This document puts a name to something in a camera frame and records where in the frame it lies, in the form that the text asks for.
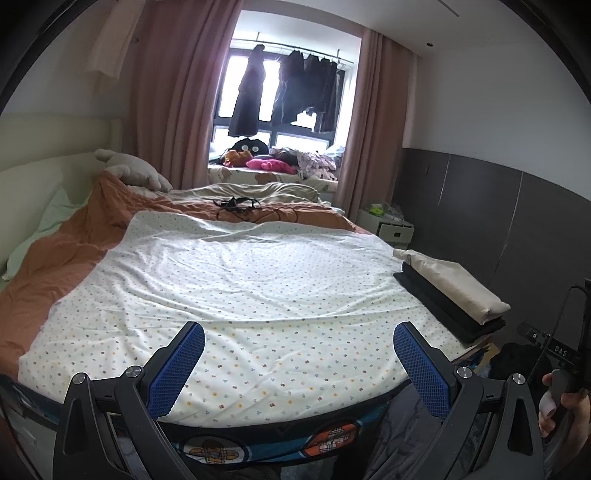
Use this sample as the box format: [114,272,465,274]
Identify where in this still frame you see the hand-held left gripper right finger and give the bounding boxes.
[393,322,546,480]

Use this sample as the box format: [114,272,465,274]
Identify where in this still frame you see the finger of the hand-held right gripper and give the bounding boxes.
[516,320,548,345]

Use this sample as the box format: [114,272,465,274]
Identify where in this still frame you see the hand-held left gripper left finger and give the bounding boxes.
[52,320,206,480]

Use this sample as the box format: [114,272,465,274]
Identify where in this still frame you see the beige jacket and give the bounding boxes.
[392,249,511,324]

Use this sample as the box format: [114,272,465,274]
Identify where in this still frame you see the folded black clothes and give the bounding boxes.
[393,261,506,344]

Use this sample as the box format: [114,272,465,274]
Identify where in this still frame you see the pile of patterned clothes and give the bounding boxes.
[270,147,340,181]

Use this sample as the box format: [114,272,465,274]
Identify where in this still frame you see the person's right hand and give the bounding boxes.
[538,371,591,439]

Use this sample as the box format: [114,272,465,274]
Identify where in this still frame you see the person's grey pants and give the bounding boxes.
[365,383,444,480]

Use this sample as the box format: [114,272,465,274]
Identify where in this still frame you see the cartoon printed bedsheet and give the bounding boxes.
[0,342,499,467]

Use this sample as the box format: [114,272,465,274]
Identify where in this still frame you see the white dotted blanket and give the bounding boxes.
[17,210,467,428]

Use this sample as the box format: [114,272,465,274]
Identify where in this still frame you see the white nightstand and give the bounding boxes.
[358,205,415,243]

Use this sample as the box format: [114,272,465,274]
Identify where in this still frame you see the orange duvet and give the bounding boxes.
[0,171,370,365]

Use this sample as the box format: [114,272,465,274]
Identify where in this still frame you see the light green pillow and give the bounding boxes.
[2,187,90,280]

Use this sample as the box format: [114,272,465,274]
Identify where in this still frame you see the grey plush toy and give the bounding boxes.
[95,148,174,192]

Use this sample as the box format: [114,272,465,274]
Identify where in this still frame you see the printed window bench cushion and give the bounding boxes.
[208,165,340,192]

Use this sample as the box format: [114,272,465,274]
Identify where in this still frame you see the pink plush toy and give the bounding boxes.
[246,157,298,174]

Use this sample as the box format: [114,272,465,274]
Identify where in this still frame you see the black plush toy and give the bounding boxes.
[231,137,269,155]

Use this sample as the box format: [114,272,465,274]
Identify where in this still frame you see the white padded headboard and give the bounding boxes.
[0,117,123,278]

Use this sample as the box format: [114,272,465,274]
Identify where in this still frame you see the pink curtain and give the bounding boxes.
[332,25,419,220]
[129,0,243,190]

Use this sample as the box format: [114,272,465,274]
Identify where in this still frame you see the black framed window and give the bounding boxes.
[212,28,361,155]

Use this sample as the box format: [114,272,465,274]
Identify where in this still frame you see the long black hanging coat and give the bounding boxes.
[228,45,269,138]

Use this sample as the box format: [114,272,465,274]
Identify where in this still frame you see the black hanging garment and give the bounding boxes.
[302,53,331,116]
[272,48,308,125]
[318,58,347,134]

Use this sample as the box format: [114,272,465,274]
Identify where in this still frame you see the white hanging cloth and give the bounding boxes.
[83,0,148,86]

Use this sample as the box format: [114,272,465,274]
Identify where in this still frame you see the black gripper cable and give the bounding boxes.
[531,285,585,384]

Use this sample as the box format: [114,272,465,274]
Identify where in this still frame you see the black tangled cord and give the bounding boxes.
[213,196,262,214]

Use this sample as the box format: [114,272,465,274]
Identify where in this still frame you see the metal clothes rail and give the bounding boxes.
[233,41,356,65]

